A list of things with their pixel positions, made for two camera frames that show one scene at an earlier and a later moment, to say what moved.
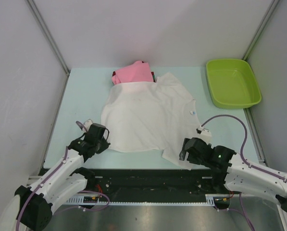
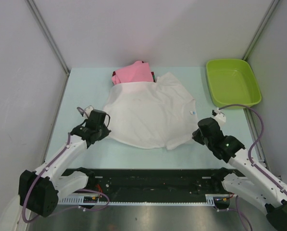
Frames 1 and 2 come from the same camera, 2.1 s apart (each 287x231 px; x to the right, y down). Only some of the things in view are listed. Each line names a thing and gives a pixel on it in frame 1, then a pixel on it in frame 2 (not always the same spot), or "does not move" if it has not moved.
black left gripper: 104,146 to 105,133
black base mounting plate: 157,183 does not move
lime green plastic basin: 232,83 does not move
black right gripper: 183,152 to 196,136
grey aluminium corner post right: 267,16 does not move
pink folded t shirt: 138,71 does not move
